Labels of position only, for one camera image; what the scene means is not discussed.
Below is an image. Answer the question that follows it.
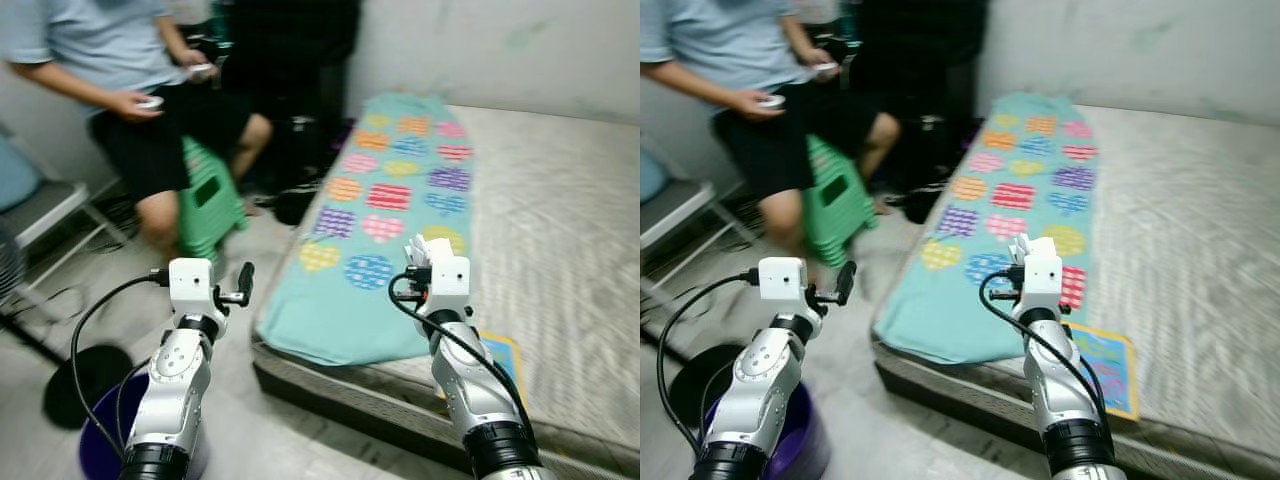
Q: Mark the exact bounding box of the yellow and blue picture book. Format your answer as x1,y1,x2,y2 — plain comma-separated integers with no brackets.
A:
440,333,528,411
1065,322,1139,421

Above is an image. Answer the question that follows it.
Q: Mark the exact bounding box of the teal blanket with colourful hearts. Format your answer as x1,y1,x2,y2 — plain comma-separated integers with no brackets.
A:
258,93,476,366
872,93,1101,366

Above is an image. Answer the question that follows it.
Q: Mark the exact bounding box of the green plastic stool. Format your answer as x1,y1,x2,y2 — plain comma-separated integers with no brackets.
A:
805,135,881,269
178,135,248,263

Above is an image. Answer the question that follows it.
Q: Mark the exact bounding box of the grey quilted mattress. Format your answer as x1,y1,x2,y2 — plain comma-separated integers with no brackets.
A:
252,105,641,477
872,105,1280,477

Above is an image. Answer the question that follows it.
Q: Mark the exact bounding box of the purple plastic bin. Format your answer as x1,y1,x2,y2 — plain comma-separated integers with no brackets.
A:
700,395,831,480
78,370,211,480

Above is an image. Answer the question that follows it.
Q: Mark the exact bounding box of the black fabric cabinet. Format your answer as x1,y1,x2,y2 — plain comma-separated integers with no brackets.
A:
850,0,991,226
215,0,361,226

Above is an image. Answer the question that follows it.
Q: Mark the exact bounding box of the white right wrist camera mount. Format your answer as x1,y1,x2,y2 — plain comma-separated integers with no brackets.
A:
1022,252,1063,311
428,255,471,313

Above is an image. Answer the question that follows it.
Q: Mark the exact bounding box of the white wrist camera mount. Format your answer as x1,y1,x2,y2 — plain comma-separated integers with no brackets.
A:
428,255,471,313
1022,252,1063,311
758,257,809,316
168,257,216,319

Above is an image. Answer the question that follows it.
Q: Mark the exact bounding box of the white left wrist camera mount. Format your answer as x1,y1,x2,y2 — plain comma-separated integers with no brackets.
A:
168,257,216,319
758,257,809,316

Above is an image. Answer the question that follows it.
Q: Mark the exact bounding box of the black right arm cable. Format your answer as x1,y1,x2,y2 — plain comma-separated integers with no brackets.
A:
980,270,1109,421
388,272,533,433

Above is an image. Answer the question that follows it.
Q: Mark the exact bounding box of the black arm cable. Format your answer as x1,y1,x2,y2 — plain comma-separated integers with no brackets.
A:
980,270,1109,421
70,272,173,461
388,272,533,433
656,270,763,453

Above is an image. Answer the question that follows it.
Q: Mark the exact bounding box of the black pedestal fan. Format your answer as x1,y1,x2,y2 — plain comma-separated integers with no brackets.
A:
0,215,134,431
640,330,761,431

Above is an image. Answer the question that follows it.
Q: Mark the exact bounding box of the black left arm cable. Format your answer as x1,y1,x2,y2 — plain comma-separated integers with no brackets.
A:
70,272,173,461
656,270,763,453

